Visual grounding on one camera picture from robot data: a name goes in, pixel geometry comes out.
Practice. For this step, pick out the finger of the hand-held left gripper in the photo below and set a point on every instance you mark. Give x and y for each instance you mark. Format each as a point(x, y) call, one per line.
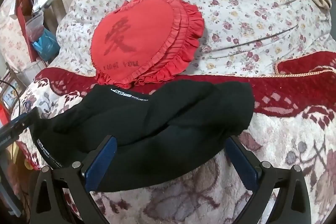
point(19, 123)

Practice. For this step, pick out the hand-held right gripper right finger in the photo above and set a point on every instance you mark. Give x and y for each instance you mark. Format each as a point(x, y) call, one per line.
point(242, 165)

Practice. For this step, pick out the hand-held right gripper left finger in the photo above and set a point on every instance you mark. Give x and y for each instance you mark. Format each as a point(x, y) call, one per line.
point(101, 163)

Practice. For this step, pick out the black pants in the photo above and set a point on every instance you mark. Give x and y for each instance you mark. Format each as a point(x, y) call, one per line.
point(157, 121)

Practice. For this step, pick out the red and white plush blanket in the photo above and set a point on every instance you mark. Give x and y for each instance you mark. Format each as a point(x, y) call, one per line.
point(288, 140)

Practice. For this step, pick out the blue plastic bag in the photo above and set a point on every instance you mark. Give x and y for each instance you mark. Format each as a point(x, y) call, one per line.
point(46, 44)

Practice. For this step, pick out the clear plastic bag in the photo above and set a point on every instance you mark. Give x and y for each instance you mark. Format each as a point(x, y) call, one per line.
point(35, 26)

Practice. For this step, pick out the red heart-shaped frilled pillow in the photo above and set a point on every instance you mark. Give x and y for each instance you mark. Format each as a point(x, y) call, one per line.
point(141, 43)

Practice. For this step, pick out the floral quilt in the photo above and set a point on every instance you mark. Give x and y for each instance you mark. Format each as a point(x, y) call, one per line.
point(249, 14)

